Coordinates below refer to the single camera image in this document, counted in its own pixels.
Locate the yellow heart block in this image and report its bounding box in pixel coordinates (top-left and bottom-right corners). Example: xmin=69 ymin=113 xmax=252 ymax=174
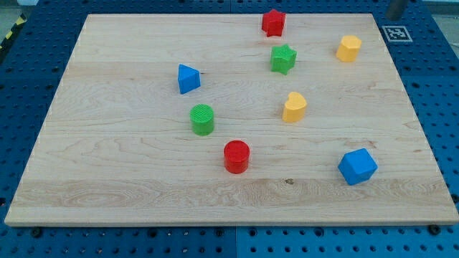
xmin=282 ymin=92 xmax=308 ymax=123

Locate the yellow hexagon block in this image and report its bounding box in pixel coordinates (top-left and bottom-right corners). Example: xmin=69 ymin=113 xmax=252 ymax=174
xmin=336 ymin=35 xmax=362 ymax=62

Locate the red cylinder block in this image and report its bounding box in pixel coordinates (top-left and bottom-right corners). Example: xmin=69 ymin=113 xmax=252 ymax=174
xmin=223 ymin=140 xmax=250 ymax=174

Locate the green cylinder block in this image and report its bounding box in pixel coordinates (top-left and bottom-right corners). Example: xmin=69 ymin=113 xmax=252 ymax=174
xmin=189 ymin=104 xmax=214 ymax=136

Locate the blue triangle block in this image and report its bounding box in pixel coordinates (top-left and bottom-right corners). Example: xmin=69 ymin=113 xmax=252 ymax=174
xmin=177 ymin=64 xmax=201 ymax=95

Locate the wooden board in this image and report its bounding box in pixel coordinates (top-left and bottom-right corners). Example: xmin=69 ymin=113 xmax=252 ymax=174
xmin=5 ymin=14 xmax=458 ymax=227

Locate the green star block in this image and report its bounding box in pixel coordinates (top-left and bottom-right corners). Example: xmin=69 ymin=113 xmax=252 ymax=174
xmin=270 ymin=44 xmax=297 ymax=75

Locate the red star block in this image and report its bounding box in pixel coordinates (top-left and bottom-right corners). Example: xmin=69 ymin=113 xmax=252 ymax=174
xmin=262 ymin=9 xmax=286 ymax=37

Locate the blue cube block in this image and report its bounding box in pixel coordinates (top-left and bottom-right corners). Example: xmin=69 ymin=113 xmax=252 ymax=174
xmin=338 ymin=148 xmax=378 ymax=186

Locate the white fiducial marker tag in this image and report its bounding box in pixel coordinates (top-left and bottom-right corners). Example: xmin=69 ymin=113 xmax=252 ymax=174
xmin=382 ymin=25 xmax=412 ymax=42

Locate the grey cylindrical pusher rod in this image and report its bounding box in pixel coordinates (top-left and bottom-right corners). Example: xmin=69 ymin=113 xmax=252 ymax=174
xmin=385 ymin=0 xmax=409 ymax=22

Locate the black bolt left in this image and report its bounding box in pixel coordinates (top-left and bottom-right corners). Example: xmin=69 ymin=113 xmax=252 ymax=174
xmin=30 ymin=226 xmax=42 ymax=239

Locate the black bolt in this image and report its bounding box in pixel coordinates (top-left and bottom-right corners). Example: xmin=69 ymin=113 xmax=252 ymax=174
xmin=427 ymin=224 xmax=442 ymax=236
xmin=30 ymin=226 xmax=42 ymax=239

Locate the black bolt right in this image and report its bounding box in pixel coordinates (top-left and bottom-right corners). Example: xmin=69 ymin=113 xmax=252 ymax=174
xmin=427 ymin=224 xmax=442 ymax=236

